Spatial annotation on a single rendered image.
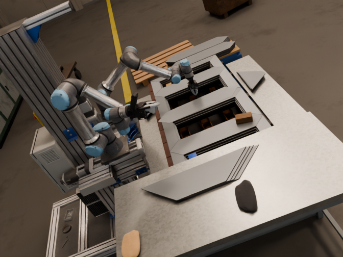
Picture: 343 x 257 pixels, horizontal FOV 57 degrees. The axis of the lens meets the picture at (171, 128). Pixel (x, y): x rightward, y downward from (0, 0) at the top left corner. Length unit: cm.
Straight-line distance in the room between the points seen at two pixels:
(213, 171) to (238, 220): 35
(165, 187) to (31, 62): 116
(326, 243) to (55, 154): 212
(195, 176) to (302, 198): 58
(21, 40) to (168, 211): 135
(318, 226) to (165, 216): 143
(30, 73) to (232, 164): 140
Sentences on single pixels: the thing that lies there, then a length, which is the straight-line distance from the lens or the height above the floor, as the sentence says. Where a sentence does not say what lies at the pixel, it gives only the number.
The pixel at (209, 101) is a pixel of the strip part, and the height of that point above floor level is 87.
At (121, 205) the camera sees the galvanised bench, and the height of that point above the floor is 105.
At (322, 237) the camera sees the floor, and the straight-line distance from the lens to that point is 276.
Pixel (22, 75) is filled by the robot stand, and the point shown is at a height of 176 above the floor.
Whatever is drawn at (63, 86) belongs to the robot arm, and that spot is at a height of 168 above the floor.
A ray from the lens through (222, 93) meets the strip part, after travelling 278.
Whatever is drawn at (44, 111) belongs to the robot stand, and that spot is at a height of 148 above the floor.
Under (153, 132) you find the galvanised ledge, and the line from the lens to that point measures 297.
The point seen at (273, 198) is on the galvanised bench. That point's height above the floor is 105.
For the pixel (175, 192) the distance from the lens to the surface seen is 180.
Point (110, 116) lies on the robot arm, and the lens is 194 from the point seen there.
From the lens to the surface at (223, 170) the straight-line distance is 181.
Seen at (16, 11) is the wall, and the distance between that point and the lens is 1344.
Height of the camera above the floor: 237
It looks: 35 degrees down
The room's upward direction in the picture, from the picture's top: 24 degrees counter-clockwise
